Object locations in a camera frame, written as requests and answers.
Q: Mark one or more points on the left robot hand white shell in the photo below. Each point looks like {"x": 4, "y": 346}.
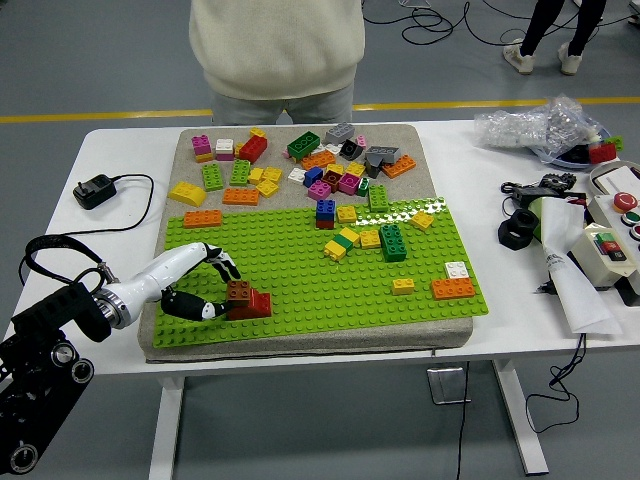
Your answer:
{"x": 155, "y": 275}

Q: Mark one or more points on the brown brick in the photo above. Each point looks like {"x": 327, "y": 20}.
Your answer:
{"x": 239, "y": 291}

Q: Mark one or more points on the red curved brick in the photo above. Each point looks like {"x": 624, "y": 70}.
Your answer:
{"x": 255, "y": 299}

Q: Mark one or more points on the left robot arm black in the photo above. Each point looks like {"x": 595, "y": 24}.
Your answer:
{"x": 75, "y": 305}

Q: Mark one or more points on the orange long brick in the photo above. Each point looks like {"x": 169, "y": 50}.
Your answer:
{"x": 399, "y": 166}
{"x": 241, "y": 196}
{"x": 453, "y": 289}
{"x": 318, "y": 160}
{"x": 203, "y": 218}

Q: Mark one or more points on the yellow curved brick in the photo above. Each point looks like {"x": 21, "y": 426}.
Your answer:
{"x": 186, "y": 192}

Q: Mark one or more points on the light green brick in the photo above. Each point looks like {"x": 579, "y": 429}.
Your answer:
{"x": 616, "y": 143}
{"x": 379, "y": 197}
{"x": 240, "y": 172}
{"x": 212, "y": 177}

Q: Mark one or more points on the yellow flat brick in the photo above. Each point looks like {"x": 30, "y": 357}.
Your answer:
{"x": 204, "y": 158}

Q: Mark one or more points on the pink flat brick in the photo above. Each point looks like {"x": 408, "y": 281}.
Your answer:
{"x": 225, "y": 155}

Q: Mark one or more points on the red long brick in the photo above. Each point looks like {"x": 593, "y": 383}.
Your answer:
{"x": 254, "y": 149}

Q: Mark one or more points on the small yellow brick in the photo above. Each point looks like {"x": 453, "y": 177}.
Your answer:
{"x": 257, "y": 132}
{"x": 403, "y": 286}

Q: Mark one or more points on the red thin brick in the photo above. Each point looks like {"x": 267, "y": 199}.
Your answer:
{"x": 325, "y": 225}

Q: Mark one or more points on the blue brick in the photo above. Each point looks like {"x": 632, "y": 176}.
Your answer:
{"x": 313, "y": 176}
{"x": 325, "y": 210}

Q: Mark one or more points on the magenta brick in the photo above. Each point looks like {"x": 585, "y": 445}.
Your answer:
{"x": 349, "y": 184}
{"x": 319, "y": 190}

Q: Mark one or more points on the green thin brick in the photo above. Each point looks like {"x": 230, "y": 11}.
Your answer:
{"x": 344, "y": 241}

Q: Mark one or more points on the dark green long brick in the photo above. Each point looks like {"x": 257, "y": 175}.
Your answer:
{"x": 303, "y": 145}

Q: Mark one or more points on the dark red brick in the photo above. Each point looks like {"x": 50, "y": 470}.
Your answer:
{"x": 331, "y": 181}

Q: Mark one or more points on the small white brick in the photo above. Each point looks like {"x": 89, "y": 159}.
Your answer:
{"x": 333, "y": 147}

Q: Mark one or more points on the small dark green brick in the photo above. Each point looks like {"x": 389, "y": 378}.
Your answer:
{"x": 363, "y": 187}

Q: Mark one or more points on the black slope brick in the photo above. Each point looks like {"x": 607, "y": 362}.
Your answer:
{"x": 351, "y": 149}

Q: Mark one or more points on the dark green tall brick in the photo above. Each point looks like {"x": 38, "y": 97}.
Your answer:
{"x": 393, "y": 244}

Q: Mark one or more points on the dark grey brick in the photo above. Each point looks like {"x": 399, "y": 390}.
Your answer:
{"x": 373, "y": 169}

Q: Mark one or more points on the grey slope brick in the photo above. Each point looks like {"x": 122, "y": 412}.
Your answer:
{"x": 382, "y": 151}

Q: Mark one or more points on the white table leg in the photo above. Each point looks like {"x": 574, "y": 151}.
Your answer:
{"x": 167, "y": 430}
{"x": 520, "y": 425}

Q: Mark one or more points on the green studded baseplate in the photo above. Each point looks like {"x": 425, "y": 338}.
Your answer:
{"x": 310, "y": 300}

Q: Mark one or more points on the person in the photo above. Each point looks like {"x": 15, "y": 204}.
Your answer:
{"x": 537, "y": 25}
{"x": 277, "y": 50}

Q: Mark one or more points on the large black nut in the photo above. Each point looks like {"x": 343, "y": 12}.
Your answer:
{"x": 507, "y": 235}

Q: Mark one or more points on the black power adapter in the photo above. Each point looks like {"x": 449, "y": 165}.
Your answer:
{"x": 530, "y": 192}

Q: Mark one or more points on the green sheet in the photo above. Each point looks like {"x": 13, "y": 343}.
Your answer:
{"x": 537, "y": 220}

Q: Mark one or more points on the small black plug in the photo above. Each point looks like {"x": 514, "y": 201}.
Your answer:
{"x": 545, "y": 288}

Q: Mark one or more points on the clear bubble wrap bag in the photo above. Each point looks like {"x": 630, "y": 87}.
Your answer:
{"x": 530, "y": 127}

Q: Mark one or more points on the black gear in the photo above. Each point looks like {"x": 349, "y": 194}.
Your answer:
{"x": 557, "y": 181}

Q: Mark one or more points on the white paper sheet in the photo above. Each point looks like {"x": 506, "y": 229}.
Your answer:
{"x": 575, "y": 280}

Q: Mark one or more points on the blue-rimmed bowl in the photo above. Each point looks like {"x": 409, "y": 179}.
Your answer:
{"x": 570, "y": 162}

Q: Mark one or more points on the control box with red button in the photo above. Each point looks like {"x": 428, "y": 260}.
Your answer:
{"x": 607, "y": 207}

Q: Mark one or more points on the white rounded device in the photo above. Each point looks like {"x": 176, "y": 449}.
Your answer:
{"x": 617, "y": 177}

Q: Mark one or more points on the black wall plug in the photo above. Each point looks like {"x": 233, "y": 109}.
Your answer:
{"x": 95, "y": 190}

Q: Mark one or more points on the metal bracket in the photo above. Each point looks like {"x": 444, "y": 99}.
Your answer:
{"x": 447, "y": 385}

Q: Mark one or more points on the white switch box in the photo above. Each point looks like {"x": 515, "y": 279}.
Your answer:
{"x": 590, "y": 255}

